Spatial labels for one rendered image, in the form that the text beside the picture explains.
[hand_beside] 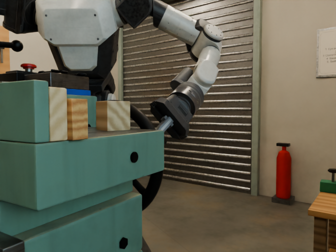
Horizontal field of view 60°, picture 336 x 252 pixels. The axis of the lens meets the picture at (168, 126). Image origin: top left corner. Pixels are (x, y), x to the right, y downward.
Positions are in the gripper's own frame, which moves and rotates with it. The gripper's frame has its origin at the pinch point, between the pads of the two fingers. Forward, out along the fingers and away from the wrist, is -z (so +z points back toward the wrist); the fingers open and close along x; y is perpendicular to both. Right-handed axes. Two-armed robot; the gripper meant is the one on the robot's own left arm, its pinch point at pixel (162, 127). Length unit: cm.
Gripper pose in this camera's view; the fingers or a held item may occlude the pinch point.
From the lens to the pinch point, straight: 73.1
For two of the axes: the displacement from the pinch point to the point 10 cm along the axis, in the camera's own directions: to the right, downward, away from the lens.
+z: 4.5, -5.4, 7.1
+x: -6.3, -7.6, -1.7
